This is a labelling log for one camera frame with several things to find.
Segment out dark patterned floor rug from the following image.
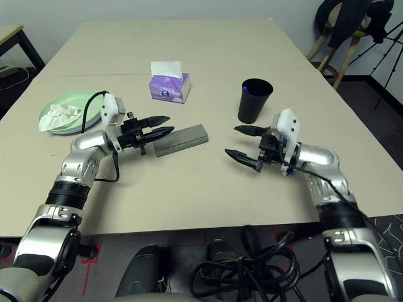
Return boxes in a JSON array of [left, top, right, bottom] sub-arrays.
[[368, 215, 403, 302]]

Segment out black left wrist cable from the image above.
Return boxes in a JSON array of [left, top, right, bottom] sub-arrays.
[[81, 90, 121, 184]]

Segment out dark grey robot right leg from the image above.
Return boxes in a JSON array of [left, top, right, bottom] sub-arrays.
[[206, 238, 243, 262]]

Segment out yellow stool cushion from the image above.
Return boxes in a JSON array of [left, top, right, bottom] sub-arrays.
[[324, 20, 372, 38]]

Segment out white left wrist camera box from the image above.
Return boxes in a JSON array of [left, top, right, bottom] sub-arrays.
[[100, 92, 127, 152]]

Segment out black jacket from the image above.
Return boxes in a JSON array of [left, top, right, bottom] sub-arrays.
[[315, 0, 396, 50]]

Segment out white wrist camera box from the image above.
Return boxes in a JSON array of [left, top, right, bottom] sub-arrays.
[[100, 92, 127, 152], [272, 108, 302, 176]]

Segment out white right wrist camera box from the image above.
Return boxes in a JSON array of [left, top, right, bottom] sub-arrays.
[[272, 108, 302, 176]]

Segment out white tissue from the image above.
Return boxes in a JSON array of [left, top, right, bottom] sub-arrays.
[[38, 103, 83, 132]]

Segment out side table black legs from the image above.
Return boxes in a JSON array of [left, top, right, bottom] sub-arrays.
[[0, 24, 47, 76]]

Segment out blue plate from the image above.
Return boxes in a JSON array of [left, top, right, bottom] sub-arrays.
[[47, 121, 102, 137]]

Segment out purple tissue box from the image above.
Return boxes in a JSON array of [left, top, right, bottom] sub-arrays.
[[148, 60, 191, 104]]

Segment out grey glasses case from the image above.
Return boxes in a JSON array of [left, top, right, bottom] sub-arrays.
[[150, 124, 209, 158]]

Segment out green plate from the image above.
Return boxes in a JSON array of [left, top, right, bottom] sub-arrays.
[[38, 90, 106, 135]]

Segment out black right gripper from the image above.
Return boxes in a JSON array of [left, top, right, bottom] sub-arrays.
[[224, 125, 285, 173]]

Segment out black cup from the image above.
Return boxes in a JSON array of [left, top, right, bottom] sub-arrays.
[[237, 78, 274, 124]]

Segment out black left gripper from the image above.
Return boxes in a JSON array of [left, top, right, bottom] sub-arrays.
[[119, 115, 175, 155]]

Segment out pale robot torso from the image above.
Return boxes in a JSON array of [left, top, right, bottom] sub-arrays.
[[110, 292, 202, 302]]

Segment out dark grey robot leg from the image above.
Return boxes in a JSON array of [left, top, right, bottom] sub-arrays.
[[206, 238, 243, 262], [115, 243, 171, 298]]

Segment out dark grey robot left leg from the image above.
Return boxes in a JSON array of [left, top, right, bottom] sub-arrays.
[[115, 243, 171, 298]]

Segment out wooden stool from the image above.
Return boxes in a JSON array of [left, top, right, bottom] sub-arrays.
[[307, 9, 378, 91]]

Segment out black cable bundle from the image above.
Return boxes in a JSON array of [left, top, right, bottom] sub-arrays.
[[190, 225, 300, 302]]

